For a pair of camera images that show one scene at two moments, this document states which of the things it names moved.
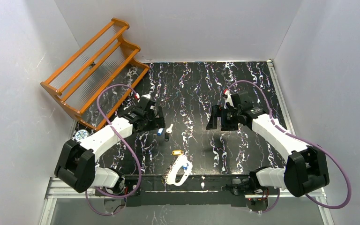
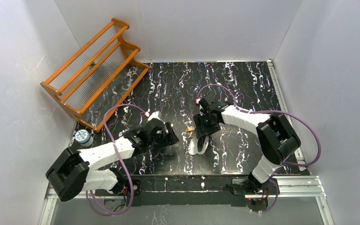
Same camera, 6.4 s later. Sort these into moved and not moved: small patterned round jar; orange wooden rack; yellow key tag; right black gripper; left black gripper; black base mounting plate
Moved: yellow key tag; right black gripper; left black gripper
Not moved: orange wooden rack; black base mounting plate; small patterned round jar
